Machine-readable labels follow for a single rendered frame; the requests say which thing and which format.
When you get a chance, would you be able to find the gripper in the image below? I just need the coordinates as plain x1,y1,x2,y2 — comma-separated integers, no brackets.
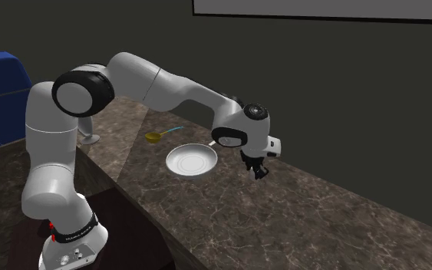
239,150,269,181

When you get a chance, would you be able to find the clear wine glass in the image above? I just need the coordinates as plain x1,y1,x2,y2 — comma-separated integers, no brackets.
77,116,101,146

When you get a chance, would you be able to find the yellow measuring spoon blue handle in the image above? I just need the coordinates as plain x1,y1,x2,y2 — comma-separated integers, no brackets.
144,126,184,144

